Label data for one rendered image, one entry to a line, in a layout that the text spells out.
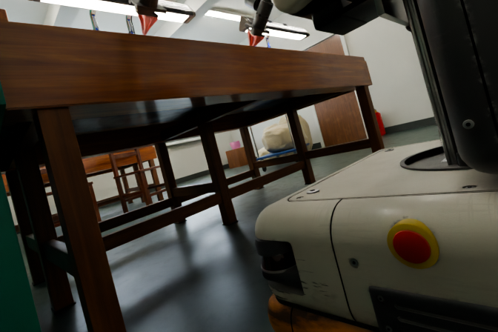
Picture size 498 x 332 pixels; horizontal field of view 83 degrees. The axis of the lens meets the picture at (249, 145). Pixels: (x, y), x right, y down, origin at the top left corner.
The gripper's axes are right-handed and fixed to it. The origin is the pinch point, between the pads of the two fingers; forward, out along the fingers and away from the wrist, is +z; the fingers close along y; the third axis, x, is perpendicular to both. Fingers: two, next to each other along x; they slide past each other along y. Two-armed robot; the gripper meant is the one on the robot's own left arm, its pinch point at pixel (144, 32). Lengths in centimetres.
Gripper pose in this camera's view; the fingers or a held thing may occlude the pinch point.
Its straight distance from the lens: 108.9
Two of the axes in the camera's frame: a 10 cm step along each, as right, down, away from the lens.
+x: 6.3, 6.1, -4.7
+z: -3.4, 7.7, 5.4
